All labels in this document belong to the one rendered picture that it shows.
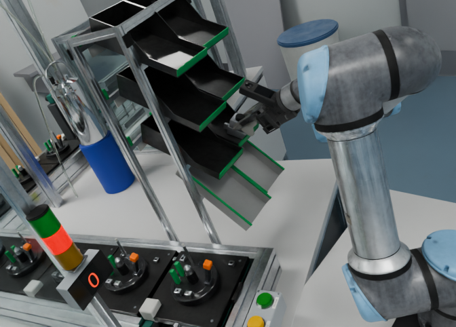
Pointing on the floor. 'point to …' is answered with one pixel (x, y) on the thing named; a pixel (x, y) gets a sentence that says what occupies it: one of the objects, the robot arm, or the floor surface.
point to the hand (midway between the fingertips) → (238, 121)
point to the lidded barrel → (306, 41)
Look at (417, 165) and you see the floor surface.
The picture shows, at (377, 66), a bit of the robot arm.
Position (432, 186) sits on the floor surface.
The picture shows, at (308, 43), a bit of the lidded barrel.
